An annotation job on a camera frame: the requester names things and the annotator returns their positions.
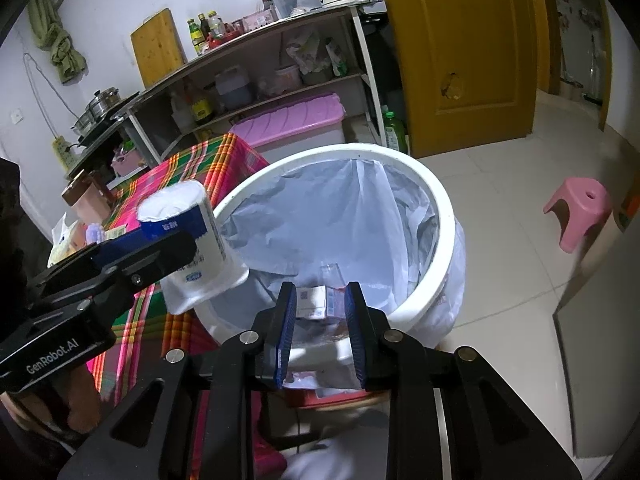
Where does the pink basket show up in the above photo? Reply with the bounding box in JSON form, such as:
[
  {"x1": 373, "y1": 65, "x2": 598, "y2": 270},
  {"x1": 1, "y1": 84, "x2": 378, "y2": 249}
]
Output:
[{"x1": 111, "y1": 150, "x2": 148, "y2": 177}]

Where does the pink plaid tablecloth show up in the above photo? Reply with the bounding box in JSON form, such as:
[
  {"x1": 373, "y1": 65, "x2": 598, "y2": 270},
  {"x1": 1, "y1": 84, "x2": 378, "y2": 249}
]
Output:
[{"x1": 90, "y1": 132, "x2": 288, "y2": 478}]

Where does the blue plastic jug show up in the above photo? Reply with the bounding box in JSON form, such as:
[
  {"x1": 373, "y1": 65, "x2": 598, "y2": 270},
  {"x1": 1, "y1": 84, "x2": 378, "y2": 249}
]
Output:
[{"x1": 215, "y1": 66, "x2": 252, "y2": 108}]

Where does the yellow wooden door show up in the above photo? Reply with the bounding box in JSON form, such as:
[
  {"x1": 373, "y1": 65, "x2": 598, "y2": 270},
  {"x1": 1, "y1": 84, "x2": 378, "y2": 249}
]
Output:
[{"x1": 375, "y1": 0, "x2": 538, "y2": 158}]

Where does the green hanging cloth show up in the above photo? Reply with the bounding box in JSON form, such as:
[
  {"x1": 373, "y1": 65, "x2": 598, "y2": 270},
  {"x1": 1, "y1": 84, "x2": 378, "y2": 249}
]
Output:
[{"x1": 27, "y1": 0, "x2": 87, "y2": 85}]

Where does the white plastic bin liner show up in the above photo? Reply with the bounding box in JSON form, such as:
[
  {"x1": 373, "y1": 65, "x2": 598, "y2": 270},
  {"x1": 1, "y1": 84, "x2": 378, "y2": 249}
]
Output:
[{"x1": 220, "y1": 159, "x2": 468, "y2": 406}]

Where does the grey cabinet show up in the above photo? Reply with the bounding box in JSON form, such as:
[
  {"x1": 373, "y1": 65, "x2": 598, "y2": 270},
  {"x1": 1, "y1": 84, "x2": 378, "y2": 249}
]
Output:
[{"x1": 552, "y1": 255, "x2": 640, "y2": 458}]

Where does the dark cloth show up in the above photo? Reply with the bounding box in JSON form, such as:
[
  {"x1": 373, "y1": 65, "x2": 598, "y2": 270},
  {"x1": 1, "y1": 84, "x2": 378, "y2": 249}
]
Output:
[{"x1": 0, "y1": 157, "x2": 33, "y2": 311}]

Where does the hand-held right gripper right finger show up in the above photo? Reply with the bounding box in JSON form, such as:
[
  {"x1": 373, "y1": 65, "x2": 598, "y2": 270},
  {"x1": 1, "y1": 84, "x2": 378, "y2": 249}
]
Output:
[{"x1": 344, "y1": 281, "x2": 583, "y2": 480}]

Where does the tissue pack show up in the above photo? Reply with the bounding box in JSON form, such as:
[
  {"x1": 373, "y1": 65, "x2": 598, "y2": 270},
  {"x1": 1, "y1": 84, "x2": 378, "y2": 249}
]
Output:
[{"x1": 47, "y1": 212, "x2": 96, "y2": 268}]

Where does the pink lidded storage box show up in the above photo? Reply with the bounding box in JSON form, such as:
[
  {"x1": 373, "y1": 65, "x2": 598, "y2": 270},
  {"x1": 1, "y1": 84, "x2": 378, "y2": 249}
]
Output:
[{"x1": 229, "y1": 92, "x2": 347, "y2": 163}]

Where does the green packet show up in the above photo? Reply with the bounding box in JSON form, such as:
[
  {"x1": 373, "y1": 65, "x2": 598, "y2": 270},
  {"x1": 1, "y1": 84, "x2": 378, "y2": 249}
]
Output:
[{"x1": 325, "y1": 39, "x2": 348, "y2": 78}]

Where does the small white carton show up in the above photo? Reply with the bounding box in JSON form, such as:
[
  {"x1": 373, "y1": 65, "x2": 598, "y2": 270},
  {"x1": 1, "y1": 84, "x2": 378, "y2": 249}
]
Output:
[{"x1": 298, "y1": 285, "x2": 346, "y2": 321}]

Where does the person's left hand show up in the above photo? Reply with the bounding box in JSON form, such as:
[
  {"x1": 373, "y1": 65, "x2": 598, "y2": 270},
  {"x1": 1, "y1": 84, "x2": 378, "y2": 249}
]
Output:
[{"x1": 0, "y1": 355, "x2": 103, "y2": 436}]

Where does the white power cord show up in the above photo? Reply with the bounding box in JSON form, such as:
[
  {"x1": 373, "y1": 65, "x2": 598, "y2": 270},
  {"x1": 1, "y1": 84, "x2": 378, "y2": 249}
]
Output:
[{"x1": 22, "y1": 52, "x2": 76, "y2": 141}]

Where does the white cup with blue label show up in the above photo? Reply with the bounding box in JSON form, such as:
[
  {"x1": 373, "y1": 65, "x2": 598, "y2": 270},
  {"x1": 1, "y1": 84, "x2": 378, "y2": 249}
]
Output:
[{"x1": 136, "y1": 180, "x2": 251, "y2": 316}]

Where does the steel lidded pot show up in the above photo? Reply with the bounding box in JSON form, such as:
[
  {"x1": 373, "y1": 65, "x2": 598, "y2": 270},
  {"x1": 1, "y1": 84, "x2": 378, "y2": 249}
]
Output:
[{"x1": 87, "y1": 87, "x2": 123, "y2": 116}]

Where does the white plastic jug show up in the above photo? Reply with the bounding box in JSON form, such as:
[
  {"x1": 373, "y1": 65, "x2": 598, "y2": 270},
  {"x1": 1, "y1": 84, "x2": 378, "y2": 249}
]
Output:
[{"x1": 170, "y1": 91, "x2": 193, "y2": 133}]

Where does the grey kitchen shelf unit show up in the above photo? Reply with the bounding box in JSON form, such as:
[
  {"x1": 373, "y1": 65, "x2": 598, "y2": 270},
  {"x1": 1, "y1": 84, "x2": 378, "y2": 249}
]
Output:
[{"x1": 112, "y1": 0, "x2": 388, "y2": 171}]

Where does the small steel pot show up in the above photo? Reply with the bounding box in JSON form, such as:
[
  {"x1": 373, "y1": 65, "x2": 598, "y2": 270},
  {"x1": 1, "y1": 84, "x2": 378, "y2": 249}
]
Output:
[{"x1": 70, "y1": 110, "x2": 98, "y2": 136}]

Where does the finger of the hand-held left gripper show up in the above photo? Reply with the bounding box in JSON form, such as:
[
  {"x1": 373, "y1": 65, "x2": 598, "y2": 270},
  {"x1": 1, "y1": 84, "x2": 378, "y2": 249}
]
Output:
[{"x1": 30, "y1": 231, "x2": 199, "y2": 321}]

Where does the yellow power strip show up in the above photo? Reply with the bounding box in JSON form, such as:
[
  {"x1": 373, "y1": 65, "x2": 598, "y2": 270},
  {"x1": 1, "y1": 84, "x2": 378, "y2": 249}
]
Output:
[{"x1": 52, "y1": 135, "x2": 75, "y2": 173}]

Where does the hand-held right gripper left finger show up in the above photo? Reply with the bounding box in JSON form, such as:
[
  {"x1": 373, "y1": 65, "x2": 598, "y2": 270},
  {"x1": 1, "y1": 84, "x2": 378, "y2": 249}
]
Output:
[{"x1": 56, "y1": 281, "x2": 298, "y2": 480}]

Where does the white round bin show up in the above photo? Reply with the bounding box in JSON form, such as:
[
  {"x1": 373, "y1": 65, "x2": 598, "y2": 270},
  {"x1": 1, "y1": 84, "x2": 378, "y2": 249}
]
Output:
[{"x1": 192, "y1": 142, "x2": 468, "y2": 411}]

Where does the red plastic stool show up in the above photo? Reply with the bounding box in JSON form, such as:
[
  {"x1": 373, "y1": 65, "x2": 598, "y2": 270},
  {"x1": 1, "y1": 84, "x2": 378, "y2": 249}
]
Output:
[{"x1": 285, "y1": 387, "x2": 373, "y2": 408}]

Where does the pink bowl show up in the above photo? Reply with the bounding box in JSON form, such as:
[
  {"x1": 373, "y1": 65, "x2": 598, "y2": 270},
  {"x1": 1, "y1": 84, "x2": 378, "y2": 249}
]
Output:
[{"x1": 274, "y1": 65, "x2": 302, "y2": 88}]

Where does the wooden cutting board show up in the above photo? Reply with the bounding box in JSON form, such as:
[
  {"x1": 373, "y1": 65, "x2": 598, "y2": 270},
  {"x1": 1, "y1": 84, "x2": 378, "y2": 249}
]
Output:
[{"x1": 130, "y1": 8, "x2": 188, "y2": 88}]

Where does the yellow label oil bottle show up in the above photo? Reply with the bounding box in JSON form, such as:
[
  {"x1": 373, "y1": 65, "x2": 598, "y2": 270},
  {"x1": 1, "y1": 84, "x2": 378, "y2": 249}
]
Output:
[{"x1": 190, "y1": 87, "x2": 213, "y2": 126}]

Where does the pink plastic stool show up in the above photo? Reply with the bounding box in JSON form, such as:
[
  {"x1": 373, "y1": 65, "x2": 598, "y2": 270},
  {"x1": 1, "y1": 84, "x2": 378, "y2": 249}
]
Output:
[{"x1": 543, "y1": 176, "x2": 613, "y2": 254}]

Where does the clear bottle with yellow cap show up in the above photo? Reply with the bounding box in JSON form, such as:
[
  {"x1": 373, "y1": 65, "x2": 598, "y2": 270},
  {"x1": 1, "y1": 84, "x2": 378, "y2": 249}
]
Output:
[{"x1": 206, "y1": 10, "x2": 226, "y2": 41}]

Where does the green plastic bottle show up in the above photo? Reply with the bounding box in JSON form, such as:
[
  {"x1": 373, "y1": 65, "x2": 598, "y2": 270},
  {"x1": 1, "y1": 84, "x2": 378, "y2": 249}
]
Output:
[{"x1": 382, "y1": 110, "x2": 408, "y2": 153}]

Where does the pink jar with brown lid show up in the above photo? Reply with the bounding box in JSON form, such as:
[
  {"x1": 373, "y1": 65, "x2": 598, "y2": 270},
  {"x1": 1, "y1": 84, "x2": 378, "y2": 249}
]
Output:
[{"x1": 61, "y1": 170, "x2": 116, "y2": 221}]

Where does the crumpled plastic bag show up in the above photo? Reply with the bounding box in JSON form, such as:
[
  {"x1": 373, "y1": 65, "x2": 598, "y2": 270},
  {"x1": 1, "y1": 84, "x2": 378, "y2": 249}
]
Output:
[{"x1": 285, "y1": 30, "x2": 333, "y2": 73}]

